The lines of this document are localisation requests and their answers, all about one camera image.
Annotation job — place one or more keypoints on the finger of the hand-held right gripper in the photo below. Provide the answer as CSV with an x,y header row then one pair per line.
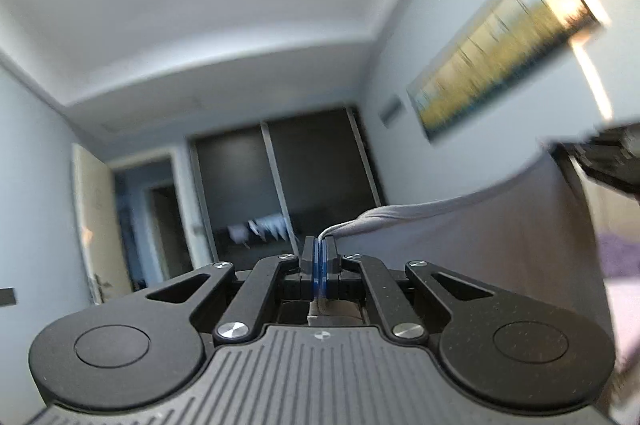
x,y
610,155

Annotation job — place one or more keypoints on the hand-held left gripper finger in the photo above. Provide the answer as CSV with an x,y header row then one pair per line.
x,y
326,277
314,270

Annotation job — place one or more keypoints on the wall air vent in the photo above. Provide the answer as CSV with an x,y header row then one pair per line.
x,y
391,111

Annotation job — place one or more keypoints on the dark sliding door wardrobe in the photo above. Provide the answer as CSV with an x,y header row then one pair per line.
x,y
310,175

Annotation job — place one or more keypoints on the dark wall switch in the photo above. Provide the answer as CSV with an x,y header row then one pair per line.
x,y
6,296

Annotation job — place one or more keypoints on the taupe shirt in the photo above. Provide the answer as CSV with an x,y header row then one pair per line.
x,y
500,245

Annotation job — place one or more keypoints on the framed landscape wall picture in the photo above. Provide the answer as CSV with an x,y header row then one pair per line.
x,y
485,70

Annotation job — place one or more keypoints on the cream room door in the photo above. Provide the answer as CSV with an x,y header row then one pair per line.
x,y
97,215

